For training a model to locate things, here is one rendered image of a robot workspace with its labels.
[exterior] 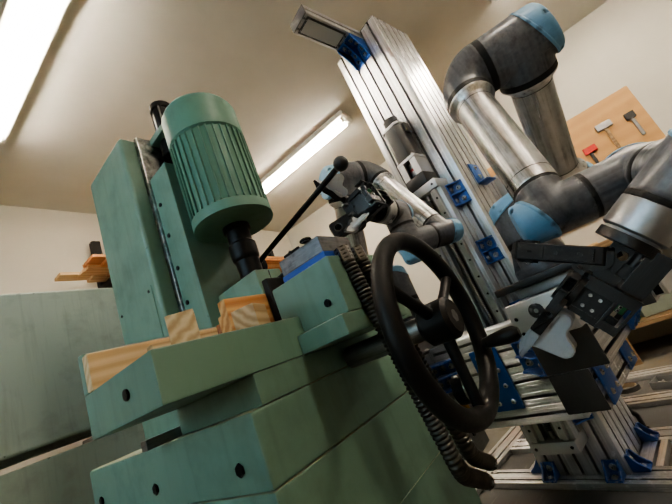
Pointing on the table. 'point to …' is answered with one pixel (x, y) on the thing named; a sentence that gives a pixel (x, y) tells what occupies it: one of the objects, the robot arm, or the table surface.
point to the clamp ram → (272, 294)
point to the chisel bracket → (252, 285)
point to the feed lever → (306, 205)
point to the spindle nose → (242, 247)
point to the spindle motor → (214, 166)
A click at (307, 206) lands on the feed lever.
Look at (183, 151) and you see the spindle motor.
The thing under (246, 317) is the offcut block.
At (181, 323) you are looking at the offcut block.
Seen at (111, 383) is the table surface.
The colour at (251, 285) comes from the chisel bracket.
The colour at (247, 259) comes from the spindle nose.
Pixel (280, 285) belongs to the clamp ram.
